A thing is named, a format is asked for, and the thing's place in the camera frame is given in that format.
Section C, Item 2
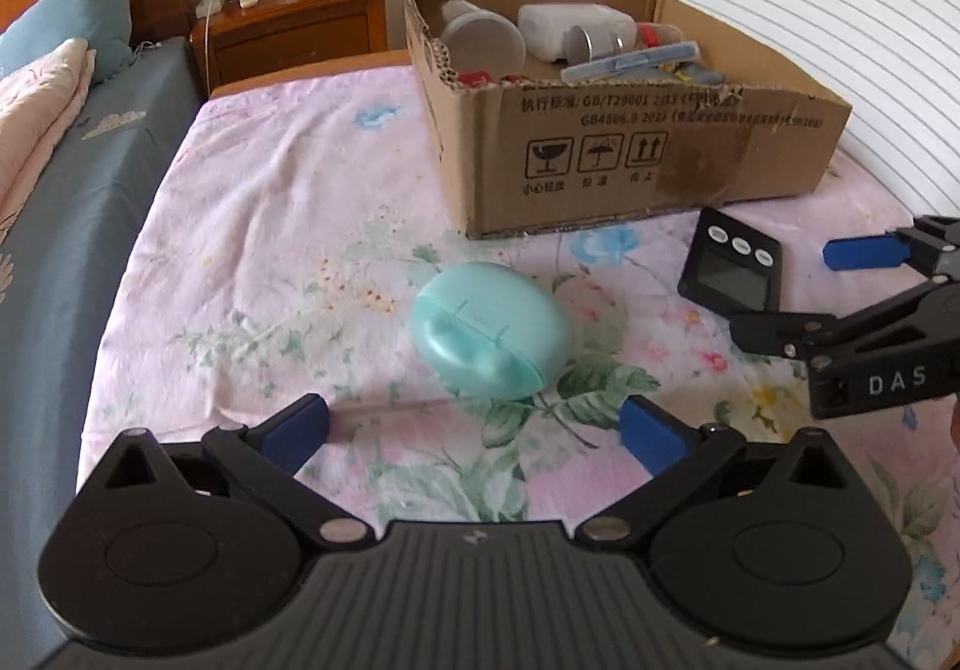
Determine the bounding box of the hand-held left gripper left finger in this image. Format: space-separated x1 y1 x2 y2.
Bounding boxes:
77 393 370 552

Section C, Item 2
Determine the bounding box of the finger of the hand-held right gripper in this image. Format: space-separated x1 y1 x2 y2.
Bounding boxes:
822 215 960 282
728 279 960 358

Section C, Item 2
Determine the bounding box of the black digital timer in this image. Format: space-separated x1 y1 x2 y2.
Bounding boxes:
676 206 785 324

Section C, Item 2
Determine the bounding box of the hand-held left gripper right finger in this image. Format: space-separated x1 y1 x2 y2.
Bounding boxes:
575 394 872 552

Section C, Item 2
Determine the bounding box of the brown cardboard box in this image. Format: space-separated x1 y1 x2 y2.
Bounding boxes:
403 0 854 241

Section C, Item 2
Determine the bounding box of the wooden bed frame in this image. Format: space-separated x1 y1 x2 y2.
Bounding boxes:
208 47 413 101

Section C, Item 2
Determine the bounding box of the blue bed sheet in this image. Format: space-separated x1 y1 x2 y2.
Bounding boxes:
0 35 205 670

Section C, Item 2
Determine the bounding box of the white louvered closet door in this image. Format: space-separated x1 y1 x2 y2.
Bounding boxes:
610 0 960 225

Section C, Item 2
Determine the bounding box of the teal egg-shaped plastic case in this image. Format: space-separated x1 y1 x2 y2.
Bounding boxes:
409 260 575 403

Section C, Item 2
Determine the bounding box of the clear plastic container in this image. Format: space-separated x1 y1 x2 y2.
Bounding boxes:
439 0 528 79

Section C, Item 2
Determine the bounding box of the pink floral blanket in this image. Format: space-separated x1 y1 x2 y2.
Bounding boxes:
77 66 960 670

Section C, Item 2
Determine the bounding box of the grey-blue plastic case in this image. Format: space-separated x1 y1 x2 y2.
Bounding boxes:
560 40 703 85

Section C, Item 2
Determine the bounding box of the pink floral quilt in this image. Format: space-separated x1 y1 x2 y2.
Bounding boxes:
0 37 98 253

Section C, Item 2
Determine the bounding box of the white jar with green label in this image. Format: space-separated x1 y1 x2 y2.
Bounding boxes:
517 2 640 63

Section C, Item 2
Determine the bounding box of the blue pillow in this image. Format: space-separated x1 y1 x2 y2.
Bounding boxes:
0 0 135 83

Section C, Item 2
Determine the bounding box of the wooden nightstand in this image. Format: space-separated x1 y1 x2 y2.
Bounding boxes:
188 0 390 92

